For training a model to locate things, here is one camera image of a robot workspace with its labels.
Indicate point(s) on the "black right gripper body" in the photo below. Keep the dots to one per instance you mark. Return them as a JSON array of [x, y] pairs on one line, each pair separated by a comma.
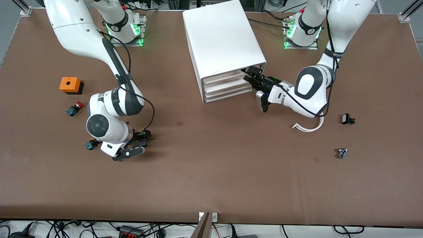
[[139, 136]]

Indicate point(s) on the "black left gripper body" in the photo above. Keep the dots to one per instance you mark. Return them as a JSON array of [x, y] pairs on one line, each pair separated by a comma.
[[266, 84]]

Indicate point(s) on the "white plastic drawer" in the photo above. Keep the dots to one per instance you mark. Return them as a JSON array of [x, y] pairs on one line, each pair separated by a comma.
[[221, 78]]

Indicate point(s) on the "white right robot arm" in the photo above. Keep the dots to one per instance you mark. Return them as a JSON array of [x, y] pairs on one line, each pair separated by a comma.
[[76, 29]]

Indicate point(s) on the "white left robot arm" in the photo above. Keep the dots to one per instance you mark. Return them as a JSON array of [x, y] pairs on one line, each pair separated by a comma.
[[310, 84]]

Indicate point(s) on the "white drawer cabinet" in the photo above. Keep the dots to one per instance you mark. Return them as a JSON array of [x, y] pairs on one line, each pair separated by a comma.
[[221, 39]]

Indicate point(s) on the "green push button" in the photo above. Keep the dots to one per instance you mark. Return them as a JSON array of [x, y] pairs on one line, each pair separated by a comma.
[[90, 144]]

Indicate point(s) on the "red push button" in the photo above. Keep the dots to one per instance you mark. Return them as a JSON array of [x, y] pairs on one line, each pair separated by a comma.
[[73, 110]]

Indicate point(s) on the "orange button box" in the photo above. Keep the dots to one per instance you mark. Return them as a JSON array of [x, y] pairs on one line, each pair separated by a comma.
[[69, 84]]

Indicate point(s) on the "black rectangular white-faced push button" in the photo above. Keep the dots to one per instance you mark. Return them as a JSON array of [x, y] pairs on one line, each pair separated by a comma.
[[346, 119]]

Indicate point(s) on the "black power strip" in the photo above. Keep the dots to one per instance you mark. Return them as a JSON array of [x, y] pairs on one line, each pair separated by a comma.
[[130, 232]]

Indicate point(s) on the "small blue metal potentiometer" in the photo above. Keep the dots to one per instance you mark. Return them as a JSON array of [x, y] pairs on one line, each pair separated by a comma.
[[342, 153]]

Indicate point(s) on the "aluminium profile beam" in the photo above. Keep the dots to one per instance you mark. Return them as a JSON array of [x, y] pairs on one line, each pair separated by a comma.
[[202, 228]]

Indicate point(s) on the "white semicircular bracket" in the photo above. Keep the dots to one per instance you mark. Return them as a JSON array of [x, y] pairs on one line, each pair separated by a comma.
[[305, 129]]

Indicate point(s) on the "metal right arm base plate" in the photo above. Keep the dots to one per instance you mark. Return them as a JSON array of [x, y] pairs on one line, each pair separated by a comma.
[[140, 41]]

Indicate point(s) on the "aluminium corner post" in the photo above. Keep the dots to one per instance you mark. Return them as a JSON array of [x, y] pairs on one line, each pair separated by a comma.
[[405, 16], [25, 10]]

